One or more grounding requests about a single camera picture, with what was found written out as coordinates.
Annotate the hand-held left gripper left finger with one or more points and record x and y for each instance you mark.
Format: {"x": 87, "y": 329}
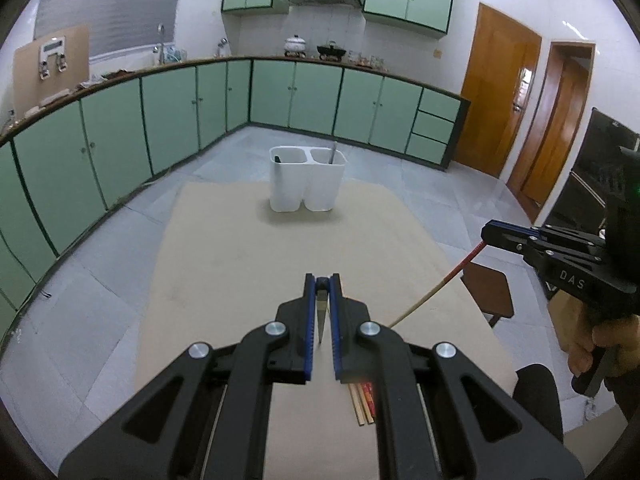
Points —
{"x": 311, "y": 330}

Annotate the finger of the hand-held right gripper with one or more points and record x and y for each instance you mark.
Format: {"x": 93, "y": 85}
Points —
{"x": 570, "y": 272}
{"x": 505, "y": 235}

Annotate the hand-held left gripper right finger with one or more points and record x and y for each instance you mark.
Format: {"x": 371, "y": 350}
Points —
{"x": 336, "y": 335}

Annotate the metal knife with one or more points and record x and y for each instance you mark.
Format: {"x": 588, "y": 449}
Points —
{"x": 322, "y": 310}

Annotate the red chopstick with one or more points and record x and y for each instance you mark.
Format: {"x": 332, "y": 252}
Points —
{"x": 369, "y": 395}

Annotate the red-tipped wooden chopstick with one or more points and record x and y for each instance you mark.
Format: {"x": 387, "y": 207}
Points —
{"x": 440, "y": 282}

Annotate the white utensil holder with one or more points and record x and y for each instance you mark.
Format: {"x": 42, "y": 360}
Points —
{"x": 300, "y": 185}

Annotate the person's right hand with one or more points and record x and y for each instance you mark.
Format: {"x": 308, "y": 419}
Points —
{"x": 580, "y": 357}

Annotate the brown wooden stool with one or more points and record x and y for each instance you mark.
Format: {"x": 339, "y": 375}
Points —
{"x": 487, "y": 290}

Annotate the black glass cabinet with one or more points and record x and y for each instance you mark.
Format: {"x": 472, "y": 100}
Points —
{"x": 595, "y": 160}

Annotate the beige tablecloth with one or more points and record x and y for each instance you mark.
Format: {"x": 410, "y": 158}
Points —
{"x": 300, "y": 250}

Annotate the framed orange wooden door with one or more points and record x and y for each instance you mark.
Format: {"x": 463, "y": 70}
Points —
{"x": 555, "y": 125}

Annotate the person's leg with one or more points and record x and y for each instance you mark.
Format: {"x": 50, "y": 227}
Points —
{"x": 537, "y": 400}

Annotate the row of glass jars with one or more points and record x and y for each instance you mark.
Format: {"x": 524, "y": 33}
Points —
{"x": 367, "y": 59}

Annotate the black wok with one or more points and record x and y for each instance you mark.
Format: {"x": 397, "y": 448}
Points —
{"x": 331, "y": 51}

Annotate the green base cabinet run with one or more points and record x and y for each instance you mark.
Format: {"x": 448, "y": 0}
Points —
{"x": 115, "y": 130}

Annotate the white cooking pot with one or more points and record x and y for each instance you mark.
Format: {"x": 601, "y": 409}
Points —
{"x": 295, "y": 46}

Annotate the small metal tap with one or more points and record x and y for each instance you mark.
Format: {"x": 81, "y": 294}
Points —
{"x": 222, "y": 47}

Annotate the metal sink faucet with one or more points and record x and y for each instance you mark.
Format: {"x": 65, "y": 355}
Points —
{"x": 161, "y": 42}

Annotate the cardboard board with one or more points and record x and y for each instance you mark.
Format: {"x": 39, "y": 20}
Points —
{"x": 30, "y": 80}

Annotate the grey window blind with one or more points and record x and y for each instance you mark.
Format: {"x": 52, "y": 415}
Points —
{"x": 110, "y": 5}

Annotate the white wall-mounted device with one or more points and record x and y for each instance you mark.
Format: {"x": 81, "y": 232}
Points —
{"x": 52, "y": 50}

